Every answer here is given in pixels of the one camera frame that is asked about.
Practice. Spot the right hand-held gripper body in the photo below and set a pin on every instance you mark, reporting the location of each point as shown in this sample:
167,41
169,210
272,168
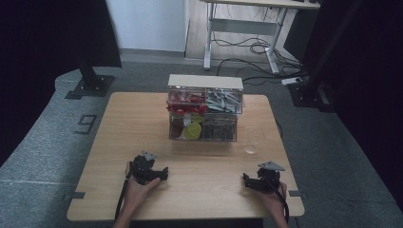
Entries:
268,180

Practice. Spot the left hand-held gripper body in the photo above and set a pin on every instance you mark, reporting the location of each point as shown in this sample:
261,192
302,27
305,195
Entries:
141,167

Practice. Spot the person's right hand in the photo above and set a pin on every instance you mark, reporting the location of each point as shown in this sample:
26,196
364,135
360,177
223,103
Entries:
273,199

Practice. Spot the person's left hand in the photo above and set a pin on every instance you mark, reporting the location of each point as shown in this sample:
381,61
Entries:
137,190

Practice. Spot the clear drinking glass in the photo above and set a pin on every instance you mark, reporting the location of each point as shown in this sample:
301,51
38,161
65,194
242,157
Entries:
253,142

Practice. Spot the brown round pods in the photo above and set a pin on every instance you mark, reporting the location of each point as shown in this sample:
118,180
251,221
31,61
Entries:
176,125

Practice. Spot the pile of dark packets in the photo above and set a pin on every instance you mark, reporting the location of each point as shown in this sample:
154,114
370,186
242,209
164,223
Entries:
219,130

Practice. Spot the pile of red packets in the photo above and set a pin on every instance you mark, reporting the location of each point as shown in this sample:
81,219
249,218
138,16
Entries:
187,104

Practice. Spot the clear organizer box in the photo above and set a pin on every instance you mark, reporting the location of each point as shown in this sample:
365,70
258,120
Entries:
205,107

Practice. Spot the pile of grey packets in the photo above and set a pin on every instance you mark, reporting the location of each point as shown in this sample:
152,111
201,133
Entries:
224,100

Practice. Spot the black stand with square base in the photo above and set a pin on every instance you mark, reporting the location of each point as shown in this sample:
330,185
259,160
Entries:
92,83

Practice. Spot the black stand with block base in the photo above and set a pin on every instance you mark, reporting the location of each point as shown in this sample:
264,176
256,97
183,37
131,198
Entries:
312,91

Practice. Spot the white power strip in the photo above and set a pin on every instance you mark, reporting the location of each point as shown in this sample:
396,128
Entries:
291,81

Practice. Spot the black curtain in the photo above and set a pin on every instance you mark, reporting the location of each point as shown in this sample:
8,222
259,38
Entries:
377,79
47,47

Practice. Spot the white metal frame desk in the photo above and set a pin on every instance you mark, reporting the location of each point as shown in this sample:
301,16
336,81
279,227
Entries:
244,27

